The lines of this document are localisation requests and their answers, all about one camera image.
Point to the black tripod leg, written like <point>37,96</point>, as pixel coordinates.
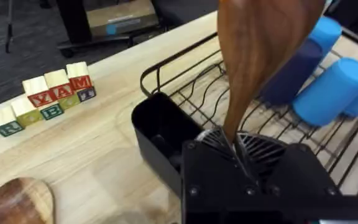
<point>9,28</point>

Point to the large wooden spoon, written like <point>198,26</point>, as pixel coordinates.
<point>259,49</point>

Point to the dark blue cup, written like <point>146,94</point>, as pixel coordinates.
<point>291,74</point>

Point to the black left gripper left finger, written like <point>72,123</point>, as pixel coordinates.
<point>210,168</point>

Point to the black cutlery holder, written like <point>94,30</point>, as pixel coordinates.
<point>149,147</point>

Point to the lettered wooden toy blocks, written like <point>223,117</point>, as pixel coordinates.
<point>39,96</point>

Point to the cardboard box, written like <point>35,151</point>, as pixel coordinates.
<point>120,17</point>

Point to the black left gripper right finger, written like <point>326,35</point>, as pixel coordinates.
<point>294,174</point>

